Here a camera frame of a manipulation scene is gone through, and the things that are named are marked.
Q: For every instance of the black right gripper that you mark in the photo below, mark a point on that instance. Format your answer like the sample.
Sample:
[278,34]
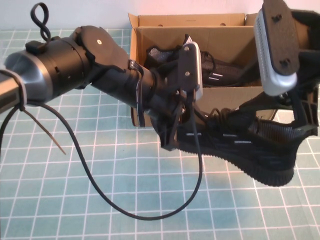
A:
[313,62]

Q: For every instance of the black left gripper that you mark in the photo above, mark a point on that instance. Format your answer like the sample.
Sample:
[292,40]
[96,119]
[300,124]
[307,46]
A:
[166,95]

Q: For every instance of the black mesh sneaker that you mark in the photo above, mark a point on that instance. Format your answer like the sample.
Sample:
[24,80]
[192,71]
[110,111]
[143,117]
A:
[220,66]
[250,155]

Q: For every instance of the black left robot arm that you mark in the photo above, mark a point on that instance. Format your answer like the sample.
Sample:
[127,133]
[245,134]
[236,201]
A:
[62,67]

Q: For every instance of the brown cardboard shoe box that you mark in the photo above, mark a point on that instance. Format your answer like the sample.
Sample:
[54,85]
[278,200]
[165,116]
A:
[220,97]

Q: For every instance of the green white checked tablecloth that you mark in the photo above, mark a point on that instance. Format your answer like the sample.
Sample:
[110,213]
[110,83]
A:
[75,200]

